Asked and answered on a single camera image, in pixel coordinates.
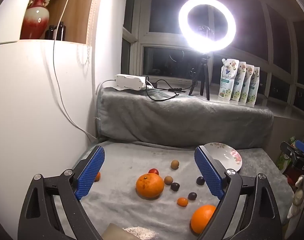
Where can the red cherry tomato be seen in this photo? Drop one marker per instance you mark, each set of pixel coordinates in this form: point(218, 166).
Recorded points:
point(154, 171)

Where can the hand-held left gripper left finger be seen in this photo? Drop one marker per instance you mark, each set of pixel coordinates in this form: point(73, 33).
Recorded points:
point(89, 175)

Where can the dark purple grape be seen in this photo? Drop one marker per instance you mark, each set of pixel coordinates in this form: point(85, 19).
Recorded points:
point(192, 196)
point(175, 186)
point(200, 180)

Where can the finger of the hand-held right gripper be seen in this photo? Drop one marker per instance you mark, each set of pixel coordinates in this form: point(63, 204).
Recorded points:
point(302, 147)
point(303, 168)

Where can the wooden wall shelf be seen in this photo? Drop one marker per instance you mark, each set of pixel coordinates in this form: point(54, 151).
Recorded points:
point(74, 10)

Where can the rough-skinned large orange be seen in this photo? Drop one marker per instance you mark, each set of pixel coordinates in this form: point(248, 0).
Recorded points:
point(150, 186)

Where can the green printed package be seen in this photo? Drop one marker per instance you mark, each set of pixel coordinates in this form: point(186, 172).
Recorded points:
point(283, 158)

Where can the small orange kumquat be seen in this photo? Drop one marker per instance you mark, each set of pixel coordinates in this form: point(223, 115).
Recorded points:
point(182, 201)
point(97, 177)

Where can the floral refill pouch with spout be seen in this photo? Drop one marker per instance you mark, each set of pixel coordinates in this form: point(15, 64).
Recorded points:
point(228, 80)

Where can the white window frame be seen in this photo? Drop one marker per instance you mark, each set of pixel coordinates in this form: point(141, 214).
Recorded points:
point(139, 42)

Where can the grey folded blanket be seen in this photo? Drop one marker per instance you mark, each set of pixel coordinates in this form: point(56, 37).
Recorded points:
point(179, 120)

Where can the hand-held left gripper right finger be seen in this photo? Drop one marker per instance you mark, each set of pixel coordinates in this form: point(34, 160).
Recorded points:
point(209, 172)

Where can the white plush toy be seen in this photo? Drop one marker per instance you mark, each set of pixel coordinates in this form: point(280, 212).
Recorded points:
point(297, 197)

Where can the white fuzzy cloth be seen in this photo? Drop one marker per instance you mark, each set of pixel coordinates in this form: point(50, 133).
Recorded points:
point(142, 233)

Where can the white power strip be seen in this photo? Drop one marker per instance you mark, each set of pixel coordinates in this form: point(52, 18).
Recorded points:
point(128, 81)

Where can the brown longan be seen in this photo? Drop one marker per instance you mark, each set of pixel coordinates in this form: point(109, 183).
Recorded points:
point(175, 164)
point(168, 180)

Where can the black power adapter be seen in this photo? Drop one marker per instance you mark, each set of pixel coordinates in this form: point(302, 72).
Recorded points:
point(155, 84)

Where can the beige cloth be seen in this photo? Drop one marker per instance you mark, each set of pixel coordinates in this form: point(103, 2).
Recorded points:
point(114, 231)

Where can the red and white vase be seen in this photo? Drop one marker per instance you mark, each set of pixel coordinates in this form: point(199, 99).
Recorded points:
point(38, 10)

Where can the smooth large orange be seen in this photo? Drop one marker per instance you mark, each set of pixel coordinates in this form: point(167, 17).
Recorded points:
point(203, 218)

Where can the floral white plate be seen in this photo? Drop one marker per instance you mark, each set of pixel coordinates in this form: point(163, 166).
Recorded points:
point(227, 155)

